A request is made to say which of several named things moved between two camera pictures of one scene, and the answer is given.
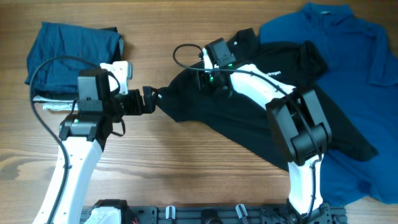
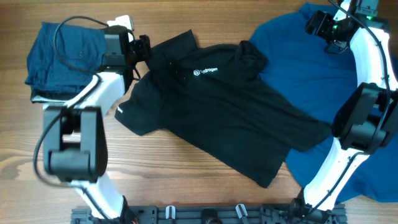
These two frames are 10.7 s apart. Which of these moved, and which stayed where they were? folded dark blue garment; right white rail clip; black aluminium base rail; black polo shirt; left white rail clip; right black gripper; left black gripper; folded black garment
Moved: black polo shirt; left black gripper; right black gripper
Stayed: folded black garment; right white rail clip; black aluminium base rail; folded dark blue garment; left white rail clip
